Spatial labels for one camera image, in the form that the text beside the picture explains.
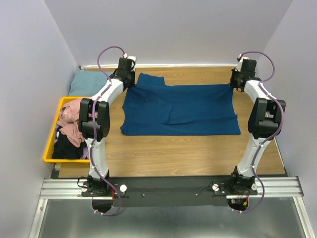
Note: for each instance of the pink t-shirt in bin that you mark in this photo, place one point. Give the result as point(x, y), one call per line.
point(68, 119)

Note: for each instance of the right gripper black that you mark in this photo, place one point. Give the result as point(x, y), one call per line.
point(234, 72)

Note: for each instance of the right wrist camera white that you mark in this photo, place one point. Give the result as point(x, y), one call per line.
point(240, 60)

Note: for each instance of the black garment in bin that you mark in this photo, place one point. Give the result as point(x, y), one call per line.
point(64, 149)

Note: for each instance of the aluminium extrusion rail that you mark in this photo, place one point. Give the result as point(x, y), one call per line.
point(269, 187)

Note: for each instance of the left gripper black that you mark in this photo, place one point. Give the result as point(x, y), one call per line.
point(132, 84)

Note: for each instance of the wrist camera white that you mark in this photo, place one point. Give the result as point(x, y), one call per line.
point(126, 56)
point(240, 60)

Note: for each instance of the folded light blue t-shirt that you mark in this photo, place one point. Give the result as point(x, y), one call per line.
point(87, 83)

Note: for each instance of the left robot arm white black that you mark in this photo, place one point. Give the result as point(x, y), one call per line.
point(94, 123)

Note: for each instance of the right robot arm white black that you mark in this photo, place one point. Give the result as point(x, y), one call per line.
point(264, 123)

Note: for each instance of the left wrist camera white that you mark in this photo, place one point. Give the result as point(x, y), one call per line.
point(126, 56)

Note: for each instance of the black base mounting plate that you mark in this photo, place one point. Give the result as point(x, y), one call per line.
point(126, 192)

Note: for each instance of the dark blue t-shirt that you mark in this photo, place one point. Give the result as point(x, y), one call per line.
point(153, 108)

